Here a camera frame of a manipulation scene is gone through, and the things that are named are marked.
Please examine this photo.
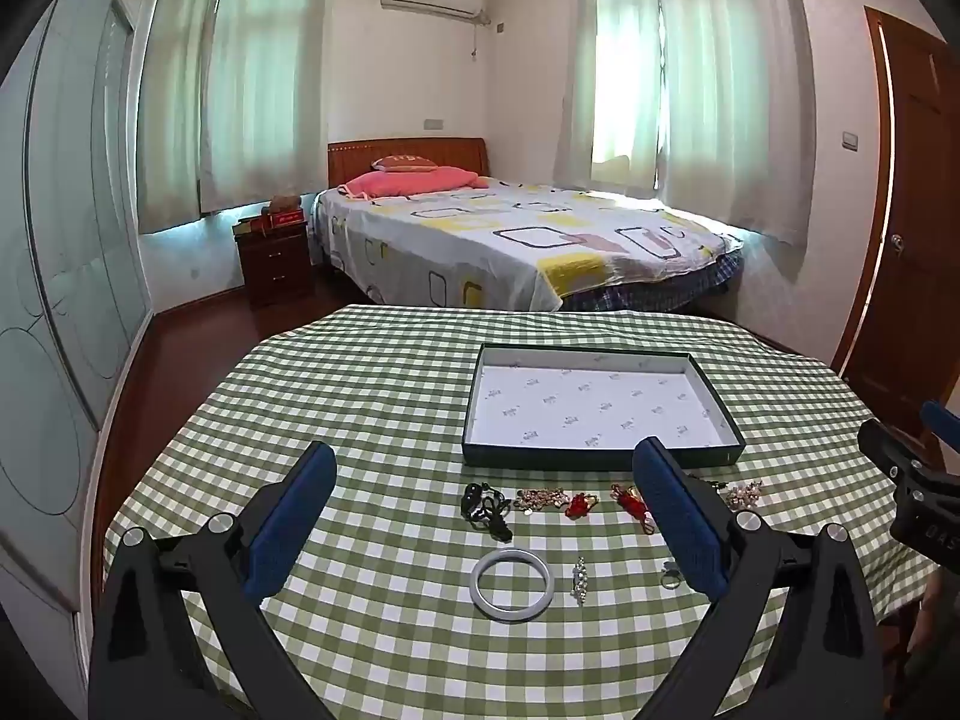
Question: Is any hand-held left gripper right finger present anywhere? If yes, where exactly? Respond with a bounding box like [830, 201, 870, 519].
[631, 436, 887, 720]

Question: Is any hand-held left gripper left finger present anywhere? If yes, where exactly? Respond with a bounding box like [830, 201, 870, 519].
[88, 441, 338, 720]

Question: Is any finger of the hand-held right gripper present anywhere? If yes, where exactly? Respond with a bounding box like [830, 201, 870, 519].
[857, 418, 931, 481]
[921, 400, 960, 458]

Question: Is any red cord bracelet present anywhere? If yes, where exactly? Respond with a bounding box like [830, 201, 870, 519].
[609, 484, 657, 536]

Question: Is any pearl bracelet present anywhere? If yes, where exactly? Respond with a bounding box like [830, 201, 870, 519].
[718, 478, 766, 509]

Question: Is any green shallow box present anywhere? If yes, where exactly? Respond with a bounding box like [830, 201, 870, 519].
[459, 343, 746, 470]

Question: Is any gold chain bracelet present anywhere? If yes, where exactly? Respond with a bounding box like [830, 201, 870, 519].
[514, 487, 569, 517]

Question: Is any black cord necklace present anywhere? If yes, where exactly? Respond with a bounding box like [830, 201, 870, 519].
[459, 481, 515, 543]

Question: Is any white jade bangle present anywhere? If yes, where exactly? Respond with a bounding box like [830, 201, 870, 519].
[471, 549, 554, 622]

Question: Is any green checked tablecloth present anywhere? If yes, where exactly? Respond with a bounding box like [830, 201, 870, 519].
[103, 304, 938, 720]

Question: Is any brown wooden door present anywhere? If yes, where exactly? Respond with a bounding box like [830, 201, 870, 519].
[832, 6, 960, 425]

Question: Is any blue plaid bed skirt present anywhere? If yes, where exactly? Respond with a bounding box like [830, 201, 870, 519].
[559, 251, 747, 314]

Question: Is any dark wooden nightstand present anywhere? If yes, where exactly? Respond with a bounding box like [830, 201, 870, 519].
[234, 221, 316, 308]

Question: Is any patterned bedsheet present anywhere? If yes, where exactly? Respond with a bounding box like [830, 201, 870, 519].
[311, 176, 743, 314]

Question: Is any frosted glass wardrobe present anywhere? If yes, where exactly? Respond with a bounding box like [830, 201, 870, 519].
[0, 0, 156, 616]

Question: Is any pink pillow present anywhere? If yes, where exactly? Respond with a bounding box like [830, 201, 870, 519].
[337, 165, 481, 200]

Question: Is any white sheer curtain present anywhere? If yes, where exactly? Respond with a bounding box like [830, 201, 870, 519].
[199, 0, 331, 212]
[656, 0, 816, 248]
[555, 0, 668, 192]
[137, 0, 226, 232]

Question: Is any wooden bed headboard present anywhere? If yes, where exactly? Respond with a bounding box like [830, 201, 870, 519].
[328, 137, 490, 188]

